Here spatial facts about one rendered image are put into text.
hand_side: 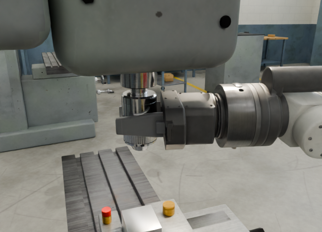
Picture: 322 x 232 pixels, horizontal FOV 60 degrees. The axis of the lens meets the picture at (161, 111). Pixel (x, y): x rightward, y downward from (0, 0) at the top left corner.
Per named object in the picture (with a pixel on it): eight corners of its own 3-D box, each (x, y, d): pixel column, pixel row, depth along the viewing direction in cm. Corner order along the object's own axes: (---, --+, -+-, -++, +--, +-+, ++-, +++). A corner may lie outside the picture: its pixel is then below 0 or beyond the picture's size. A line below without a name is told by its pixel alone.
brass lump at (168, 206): (172, 207, 52) (172, 199, 51) (176, 214, 50) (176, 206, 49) (161, 210, 51) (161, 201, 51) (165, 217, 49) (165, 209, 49)
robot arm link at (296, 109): (233, 124, 45) (302, 121, 46) (257, 168, 36) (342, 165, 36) (244, 56, 39) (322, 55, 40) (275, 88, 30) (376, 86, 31)
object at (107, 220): (110, 217, 49) (109, 205, 49) (112, 223, 48) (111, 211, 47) (101, 219, 49) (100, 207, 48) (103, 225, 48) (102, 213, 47)
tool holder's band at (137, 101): (115, 98, 38) (115, 91, 38) (144, 93, 41) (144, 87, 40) (132, 107, 34) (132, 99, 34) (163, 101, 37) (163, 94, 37)
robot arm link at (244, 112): (159, 75, 43) (236, 74, 44) (160, 133, 46) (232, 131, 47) (166, 98, 31) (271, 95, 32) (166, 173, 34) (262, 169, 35)
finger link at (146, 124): (115, 113, 35) (164, 111, 36) (117, 136, 36) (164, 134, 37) (114, 117, 34) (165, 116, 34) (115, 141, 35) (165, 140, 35)
